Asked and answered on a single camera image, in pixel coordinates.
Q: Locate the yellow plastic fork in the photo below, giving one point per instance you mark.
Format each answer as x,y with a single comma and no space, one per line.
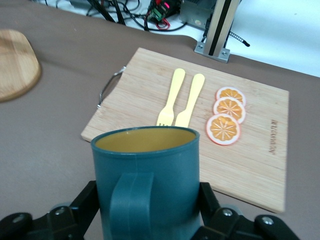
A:
175,90

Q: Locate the orange slice toy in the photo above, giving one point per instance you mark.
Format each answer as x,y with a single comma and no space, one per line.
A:
223,129
230,92
228,107

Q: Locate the yellow plastic knife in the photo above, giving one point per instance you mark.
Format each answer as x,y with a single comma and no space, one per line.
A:
193,95

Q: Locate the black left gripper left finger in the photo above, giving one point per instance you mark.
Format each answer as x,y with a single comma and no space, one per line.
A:
62,222

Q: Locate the silver metal electronics box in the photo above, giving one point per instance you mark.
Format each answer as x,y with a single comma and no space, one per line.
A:
195,15

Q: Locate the wooden mug tree stand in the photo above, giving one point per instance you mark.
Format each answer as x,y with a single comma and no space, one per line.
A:
15,65

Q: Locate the teal cup with yellow inside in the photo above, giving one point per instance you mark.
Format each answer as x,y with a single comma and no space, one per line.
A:
150,162

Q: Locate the brown table cover sheet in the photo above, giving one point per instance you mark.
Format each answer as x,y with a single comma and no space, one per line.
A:
50,150

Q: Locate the aluminium camera post with bracket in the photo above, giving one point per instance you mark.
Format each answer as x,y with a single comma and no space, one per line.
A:
220,25

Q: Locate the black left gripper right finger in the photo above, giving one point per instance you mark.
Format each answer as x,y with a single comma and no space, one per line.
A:
225,225

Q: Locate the green and red terminal block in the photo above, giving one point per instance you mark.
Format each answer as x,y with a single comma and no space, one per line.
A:
160,12

